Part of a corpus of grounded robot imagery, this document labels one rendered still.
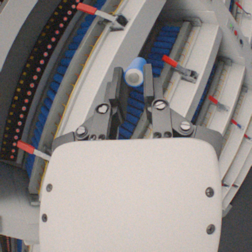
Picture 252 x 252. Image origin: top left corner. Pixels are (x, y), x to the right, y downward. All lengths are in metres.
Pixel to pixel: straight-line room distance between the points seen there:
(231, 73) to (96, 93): 0.47
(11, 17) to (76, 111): 0.20
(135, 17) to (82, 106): 0.18
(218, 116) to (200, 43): 0.24
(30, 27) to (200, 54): 0.44
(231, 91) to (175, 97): 0.24
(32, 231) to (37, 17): 0.53
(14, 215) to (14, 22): 0.36
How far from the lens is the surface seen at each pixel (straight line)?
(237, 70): 0.61
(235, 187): 1.09
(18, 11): 0.28
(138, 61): 0.17
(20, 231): 0.43
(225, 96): 0.57
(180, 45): 0.44
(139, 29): 0.30
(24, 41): 0.46
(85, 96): 0.28
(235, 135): 0.73
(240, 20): 0.75
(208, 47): 0.43
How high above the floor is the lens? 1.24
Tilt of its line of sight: 30 degrees down
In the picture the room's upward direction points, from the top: 69 degrees counter-clockwise
